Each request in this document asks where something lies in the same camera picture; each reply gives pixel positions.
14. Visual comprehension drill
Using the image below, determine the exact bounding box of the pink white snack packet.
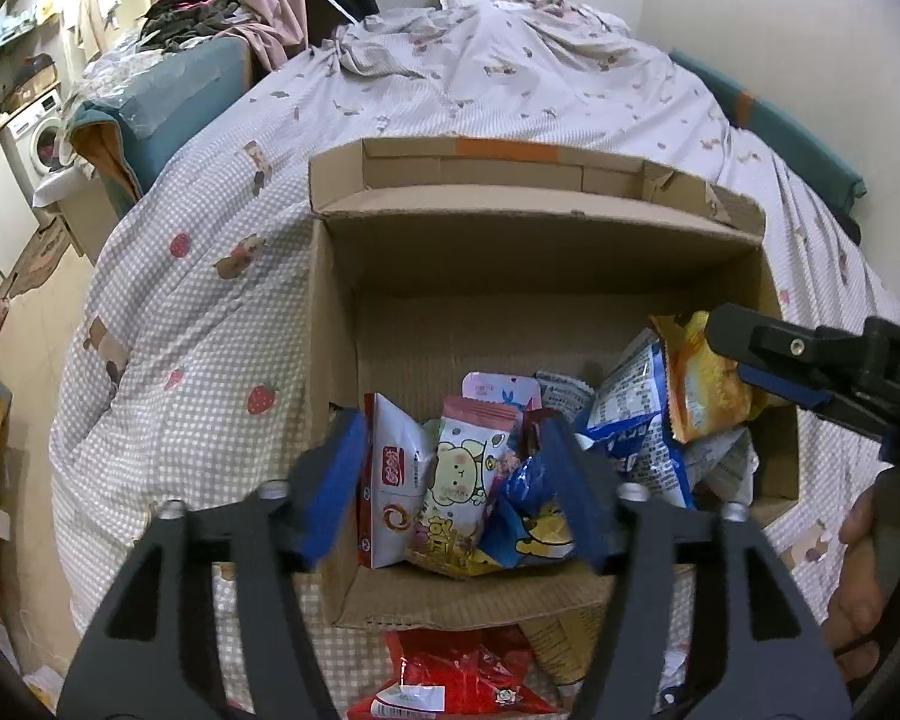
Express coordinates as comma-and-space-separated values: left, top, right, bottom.
461, 371, 545, 436

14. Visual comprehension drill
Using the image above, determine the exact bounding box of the yellow blue snack packet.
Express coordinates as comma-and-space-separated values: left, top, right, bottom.
484, 457, 593, 567

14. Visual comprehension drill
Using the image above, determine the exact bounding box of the cardboard box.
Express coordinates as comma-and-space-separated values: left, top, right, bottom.
307, 136, 802, 629

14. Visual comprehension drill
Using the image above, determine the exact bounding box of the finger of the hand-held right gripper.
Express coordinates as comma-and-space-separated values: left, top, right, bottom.
707, 304, 872, 385
739, 367, 895, 437

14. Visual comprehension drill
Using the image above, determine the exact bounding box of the pink garment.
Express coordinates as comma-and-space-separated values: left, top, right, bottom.
221, 0, 308, 68

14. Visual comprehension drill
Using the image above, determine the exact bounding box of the teal padded cushion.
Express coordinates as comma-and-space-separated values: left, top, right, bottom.
71, 37, 252, 200
671, 49, 867, 218

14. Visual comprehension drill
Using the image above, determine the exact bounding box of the yellow orange snack packet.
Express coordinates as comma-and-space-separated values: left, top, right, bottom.
651, 311, 785, 445

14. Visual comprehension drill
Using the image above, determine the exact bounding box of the brown snack packet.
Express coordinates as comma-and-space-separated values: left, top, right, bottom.
521, 604, 616, 687

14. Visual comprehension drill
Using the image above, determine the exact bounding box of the white red snack packet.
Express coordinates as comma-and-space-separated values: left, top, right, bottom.
360, 392, 440, 569

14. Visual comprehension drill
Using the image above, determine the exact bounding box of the person's right hand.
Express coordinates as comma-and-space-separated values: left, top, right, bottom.
825, 465, 900, 683

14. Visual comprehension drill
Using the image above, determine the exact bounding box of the white washing machine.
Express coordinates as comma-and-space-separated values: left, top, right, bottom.
4, 86, 72, 200

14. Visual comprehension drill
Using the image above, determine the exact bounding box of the small white snack packet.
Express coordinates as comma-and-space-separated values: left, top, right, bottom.
536, 369, 597, 421

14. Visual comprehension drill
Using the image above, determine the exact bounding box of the bear print snack packet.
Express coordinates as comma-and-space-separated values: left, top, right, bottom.
405, 399, 522, 578

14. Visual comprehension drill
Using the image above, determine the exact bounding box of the checkered printed blanket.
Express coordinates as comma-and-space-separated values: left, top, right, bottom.
49, 0, 900, 720

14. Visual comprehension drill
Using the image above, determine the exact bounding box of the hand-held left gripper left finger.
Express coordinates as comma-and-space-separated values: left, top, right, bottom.
58, 411, 368, 720

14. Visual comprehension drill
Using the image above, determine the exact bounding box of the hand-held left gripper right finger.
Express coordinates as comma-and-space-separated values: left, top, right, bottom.
525, 416, 852, 720

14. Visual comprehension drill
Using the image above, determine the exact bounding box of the blue white snack packet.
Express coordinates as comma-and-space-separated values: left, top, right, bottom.
577, 326, 695, 511

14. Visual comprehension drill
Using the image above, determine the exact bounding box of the white grey snack packet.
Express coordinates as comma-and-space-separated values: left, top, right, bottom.
682, 427, 755, 505

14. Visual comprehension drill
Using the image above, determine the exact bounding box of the dark clothes pile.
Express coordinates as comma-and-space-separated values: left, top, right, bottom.
139, 0, 256, 53

